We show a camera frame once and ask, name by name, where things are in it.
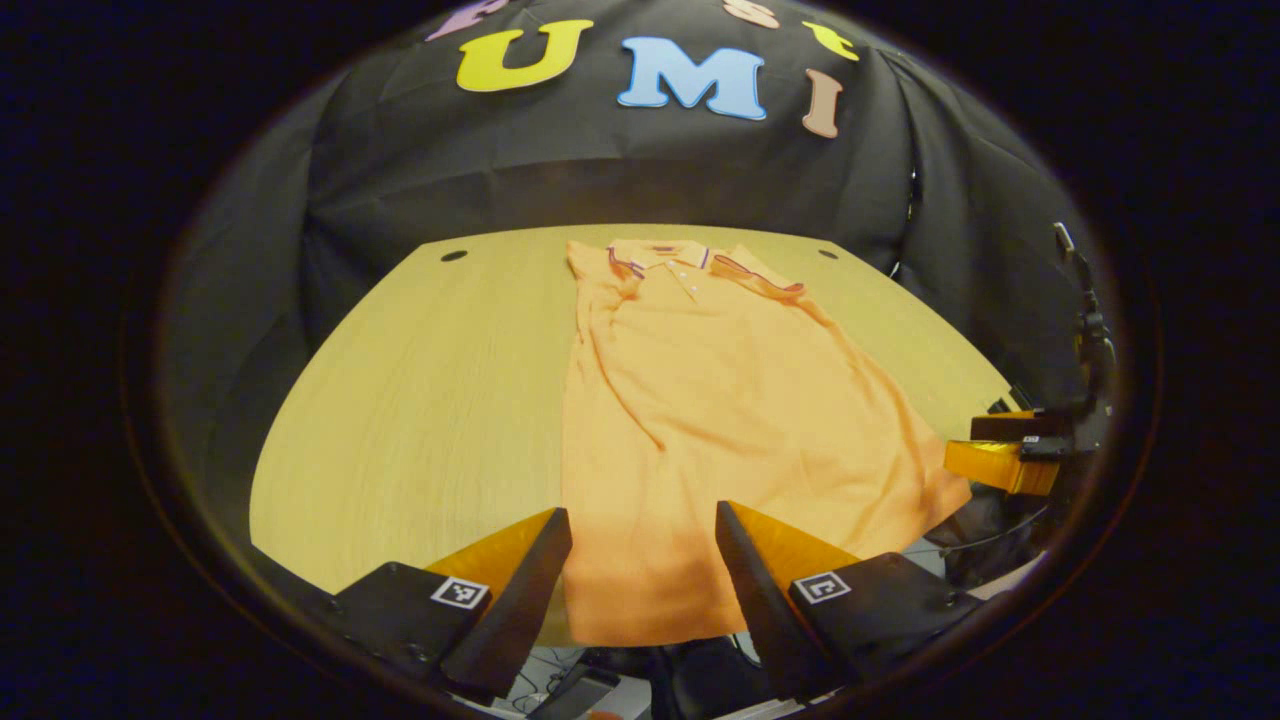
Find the orange T-shirt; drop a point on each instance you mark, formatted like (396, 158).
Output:
(720, 420)

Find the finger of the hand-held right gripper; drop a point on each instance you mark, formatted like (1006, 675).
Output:
(1010, 428)
(1045, 450)

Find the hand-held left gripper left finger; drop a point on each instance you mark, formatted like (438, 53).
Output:
(520, 610)

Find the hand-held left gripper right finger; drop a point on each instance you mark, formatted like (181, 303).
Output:
(760, 620)

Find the black backdrop cloth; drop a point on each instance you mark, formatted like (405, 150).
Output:
(600, 160)

